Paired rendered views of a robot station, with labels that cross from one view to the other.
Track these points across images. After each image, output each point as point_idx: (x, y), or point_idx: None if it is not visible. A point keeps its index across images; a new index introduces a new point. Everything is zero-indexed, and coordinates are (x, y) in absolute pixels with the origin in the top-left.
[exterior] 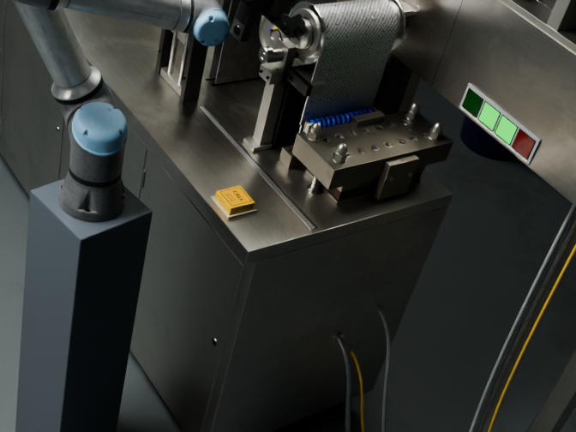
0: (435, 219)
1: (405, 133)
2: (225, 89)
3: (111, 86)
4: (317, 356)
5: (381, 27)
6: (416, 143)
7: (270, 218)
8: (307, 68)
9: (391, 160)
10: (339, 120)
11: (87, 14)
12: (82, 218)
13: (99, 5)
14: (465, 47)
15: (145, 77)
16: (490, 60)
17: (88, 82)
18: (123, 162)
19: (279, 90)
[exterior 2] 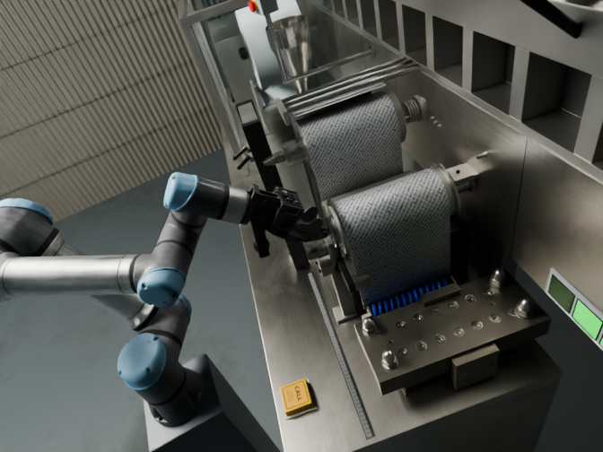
0: (545, 393)
1: (485, 309)
2: None
3: (248, 262)
4: None
5: (426, 207)
6: (496, 326)
7: (327, 419)
8: None
9: (459, 356)
10: (404, 301)
11: None
12: (160, 423)
13: (37, 292)
14: (539, 222)
15: (276, 247)
16: (576, 247)
17: (141, 313)
18: (175, 381)
19: (340, 276)
